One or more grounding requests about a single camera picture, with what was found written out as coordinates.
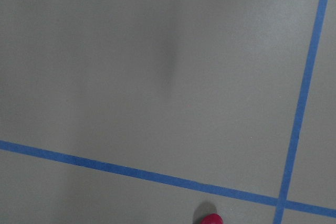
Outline red chili pepper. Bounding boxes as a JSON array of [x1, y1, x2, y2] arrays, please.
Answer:
[[200, 214, 224, 224]]

